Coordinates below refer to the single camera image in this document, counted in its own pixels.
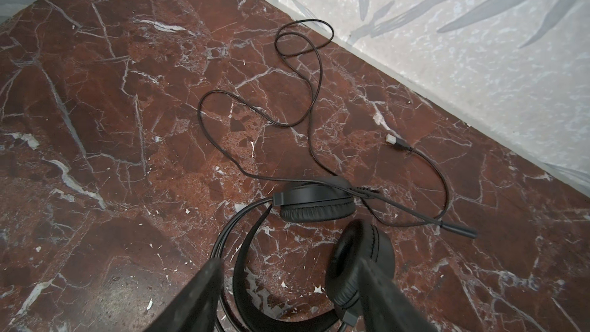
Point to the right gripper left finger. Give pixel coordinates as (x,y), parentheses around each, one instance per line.
(195,307)

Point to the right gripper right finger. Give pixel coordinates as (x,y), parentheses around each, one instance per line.
(385,308)

